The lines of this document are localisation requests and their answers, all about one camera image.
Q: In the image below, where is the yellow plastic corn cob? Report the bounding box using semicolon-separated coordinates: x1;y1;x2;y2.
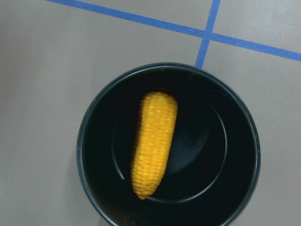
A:
131;91;178;200

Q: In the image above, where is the blue saucepan with handle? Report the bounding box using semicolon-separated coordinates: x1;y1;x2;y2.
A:
77;63;261;226

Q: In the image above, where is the brown table mat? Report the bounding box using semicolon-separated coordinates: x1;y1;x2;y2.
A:
0;0;301;226

